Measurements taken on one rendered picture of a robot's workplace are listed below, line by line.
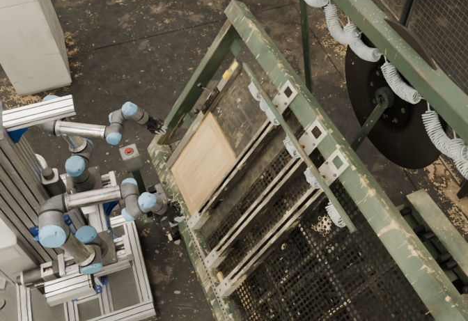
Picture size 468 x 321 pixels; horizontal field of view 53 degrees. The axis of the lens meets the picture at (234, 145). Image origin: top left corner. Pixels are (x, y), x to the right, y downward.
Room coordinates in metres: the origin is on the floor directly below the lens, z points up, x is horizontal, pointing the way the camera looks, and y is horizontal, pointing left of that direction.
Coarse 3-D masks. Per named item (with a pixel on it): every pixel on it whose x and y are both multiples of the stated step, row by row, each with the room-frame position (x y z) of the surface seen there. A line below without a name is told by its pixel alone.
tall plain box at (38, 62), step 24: (0, 0) 3.49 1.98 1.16; (24, 0) 3.54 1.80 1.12; (48, 0) 4.22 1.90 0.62; (0, 24) 3.46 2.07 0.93; (24, 24) 3.52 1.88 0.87; (48, 24) 3.60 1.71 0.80; (0, 48) 3.43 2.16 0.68; (24, 48) 3.49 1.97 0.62; (48, 48) 3.55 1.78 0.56; (24, 72) 3.46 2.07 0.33; (48, 72) 3.52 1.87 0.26
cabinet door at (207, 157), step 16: (208, 128) 1.90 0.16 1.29; (192, 144) 1.89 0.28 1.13; (208, 144) 1.81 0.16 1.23; (224, 144) 1.73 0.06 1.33; (192, 160) 1.80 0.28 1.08; (208, 160) 1.72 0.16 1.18; (224, 160) 1.65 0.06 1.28; (176, 176) 1.78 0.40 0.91; (192, 176) 1.71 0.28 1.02; (208, 176) 1.63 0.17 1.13; (192, 192) 1.62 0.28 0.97; (208, 192) 1.54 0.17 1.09; (192, 208) 1.52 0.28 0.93
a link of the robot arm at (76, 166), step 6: (72, 156) 1.72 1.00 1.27; (78, 156) 1.72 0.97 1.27; (66, 162) 1.68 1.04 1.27; (72, 162) 1.68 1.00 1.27; (78, 162) 1.68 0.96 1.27; (84, 162) 1.69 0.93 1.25; (66, 168) 1.64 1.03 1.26; (72, 168) 1.64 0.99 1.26; (78, 168) 1.64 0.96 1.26; (84, 168) 1.66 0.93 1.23; (72, 174) 1.61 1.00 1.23; (78, 174) 1.62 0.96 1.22; (84, 174) 1.64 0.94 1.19; (72, 180) 1.63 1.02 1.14; (78, 180) 1.61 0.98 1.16; (84, 180) 1.63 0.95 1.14
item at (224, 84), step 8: (232, 64) 2.10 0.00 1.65; (240, 64) 2.08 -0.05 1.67; (232, 72) 2.05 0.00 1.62; (224, 80) 2.05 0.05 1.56; (232, 80) 2.05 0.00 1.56; (224, 88) 2.03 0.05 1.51; (216, 104) 2.00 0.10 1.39; (200, 112) 2.01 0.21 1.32; (208, 112) 1.98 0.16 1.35; (200, 120) 1.96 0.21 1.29; (192, 128) 1.96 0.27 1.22; (184, 136) 1.96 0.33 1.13; (192, 136) 1.93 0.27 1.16; (184, 144) 1.91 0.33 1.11; (176, 152) 1.91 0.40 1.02; (168, 160) 1.91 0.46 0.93; (176, 160) 1.88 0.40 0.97; (168, 168) 1.86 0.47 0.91
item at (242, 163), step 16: (288, 80) 1.69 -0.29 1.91; (288, 112) 1.61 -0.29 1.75; (272, 128) 1.58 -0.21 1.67; (256, 144) 1.55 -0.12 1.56; (240, 160) 1.55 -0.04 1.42; (224, 176) 1.52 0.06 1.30; (240, 176) 1.50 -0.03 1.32; (224, 192) 1.46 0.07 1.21; (208, 208) 1.42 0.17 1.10; (192, 224) 1.39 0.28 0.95
